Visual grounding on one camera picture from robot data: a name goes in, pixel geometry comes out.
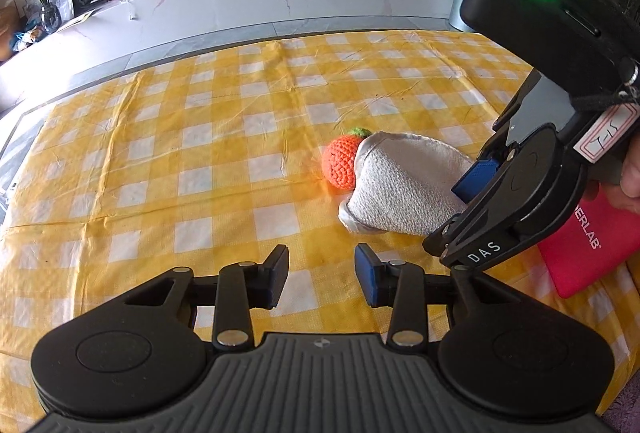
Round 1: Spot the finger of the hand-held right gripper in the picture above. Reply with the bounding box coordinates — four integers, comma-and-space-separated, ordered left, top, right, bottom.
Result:
422, 205, 532, 272
451, 127, 521, 204

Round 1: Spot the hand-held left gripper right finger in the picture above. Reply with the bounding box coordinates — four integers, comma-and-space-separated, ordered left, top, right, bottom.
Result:
354, 243, 521, 348

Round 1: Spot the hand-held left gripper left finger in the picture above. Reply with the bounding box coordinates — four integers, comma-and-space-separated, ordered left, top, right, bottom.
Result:
125, 244, 291, 348

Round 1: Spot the white towel cloth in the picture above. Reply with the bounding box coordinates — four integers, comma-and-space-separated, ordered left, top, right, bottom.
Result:
338, 131, 473, 236

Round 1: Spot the red box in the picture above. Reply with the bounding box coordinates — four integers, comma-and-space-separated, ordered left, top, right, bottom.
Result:
537, 180, 640, 300

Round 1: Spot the person's right hand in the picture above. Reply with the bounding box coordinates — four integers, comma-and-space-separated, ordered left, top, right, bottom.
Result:
612, 145, 640, 214

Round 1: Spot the orange crocheted ball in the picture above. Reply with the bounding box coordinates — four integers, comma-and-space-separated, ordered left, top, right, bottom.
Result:
321, 127, 373, 188

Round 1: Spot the yellow checkered tablecloth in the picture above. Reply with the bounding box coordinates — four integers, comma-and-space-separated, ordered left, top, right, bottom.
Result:
0, 30, 640, 416

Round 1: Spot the white marble cabinet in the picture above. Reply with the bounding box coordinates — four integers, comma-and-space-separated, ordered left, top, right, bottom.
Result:
0, 0, 458, 80

